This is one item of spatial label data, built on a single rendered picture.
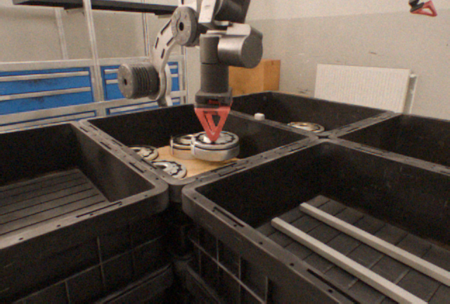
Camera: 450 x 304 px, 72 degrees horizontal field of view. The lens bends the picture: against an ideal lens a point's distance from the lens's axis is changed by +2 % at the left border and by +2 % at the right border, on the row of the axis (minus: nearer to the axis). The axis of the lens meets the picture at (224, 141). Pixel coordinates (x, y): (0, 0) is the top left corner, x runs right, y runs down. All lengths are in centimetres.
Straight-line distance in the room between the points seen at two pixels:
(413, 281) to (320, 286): 22
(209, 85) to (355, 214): 34
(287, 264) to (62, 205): 42
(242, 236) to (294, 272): 6
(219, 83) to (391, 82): 317
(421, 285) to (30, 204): 58
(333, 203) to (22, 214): 51
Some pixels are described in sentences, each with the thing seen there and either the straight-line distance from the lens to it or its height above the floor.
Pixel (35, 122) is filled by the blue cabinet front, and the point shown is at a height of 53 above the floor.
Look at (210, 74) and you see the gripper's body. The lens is 59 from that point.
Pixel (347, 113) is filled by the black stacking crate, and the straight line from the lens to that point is 86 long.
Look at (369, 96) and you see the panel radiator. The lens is 377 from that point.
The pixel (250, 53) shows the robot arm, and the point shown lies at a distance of 55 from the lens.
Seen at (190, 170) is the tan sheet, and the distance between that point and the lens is 65.
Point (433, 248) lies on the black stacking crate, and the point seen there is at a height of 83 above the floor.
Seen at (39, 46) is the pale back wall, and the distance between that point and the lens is 335.
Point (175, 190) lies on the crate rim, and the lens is 38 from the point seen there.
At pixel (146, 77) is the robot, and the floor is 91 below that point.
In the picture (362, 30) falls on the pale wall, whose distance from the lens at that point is 391.
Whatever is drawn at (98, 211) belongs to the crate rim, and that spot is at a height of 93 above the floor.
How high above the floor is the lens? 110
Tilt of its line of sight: 19 degrees down
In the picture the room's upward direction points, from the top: straight up
